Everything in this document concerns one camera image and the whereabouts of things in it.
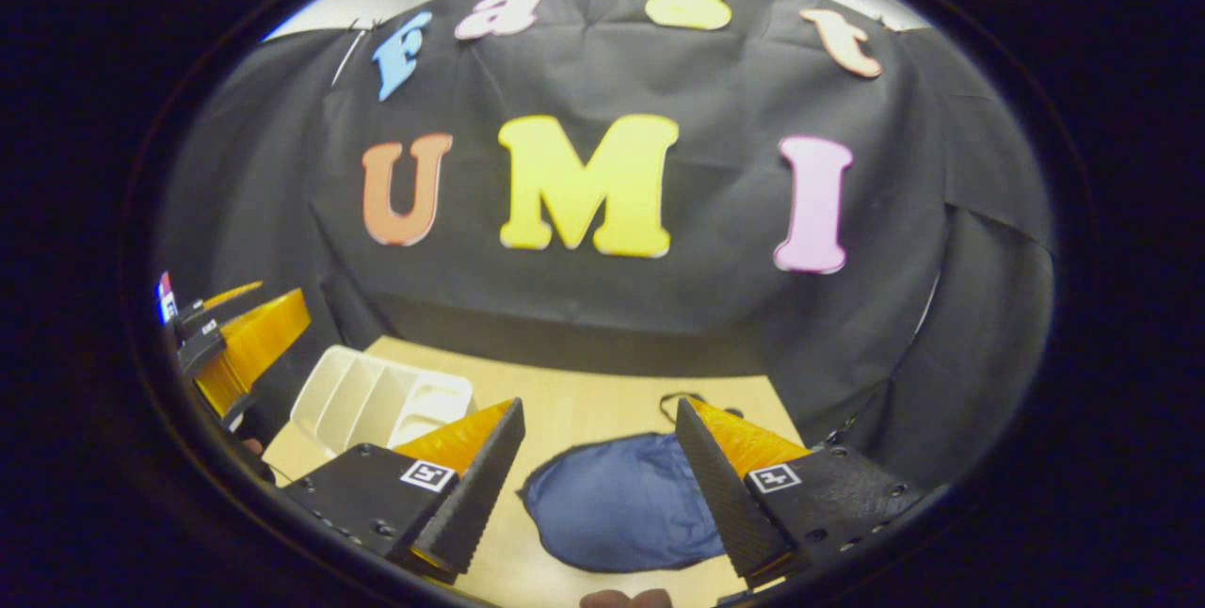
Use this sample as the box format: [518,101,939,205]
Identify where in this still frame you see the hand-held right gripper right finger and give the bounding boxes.
[674,395,933,592]

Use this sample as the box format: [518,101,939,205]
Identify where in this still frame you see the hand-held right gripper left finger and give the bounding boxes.
[281,397,527,585]

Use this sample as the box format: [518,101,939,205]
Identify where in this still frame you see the blue schoolbag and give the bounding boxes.
[517,391,749,576]

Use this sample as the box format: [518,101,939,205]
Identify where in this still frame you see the white plastic bookshelf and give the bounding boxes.
[288,344,476,460]

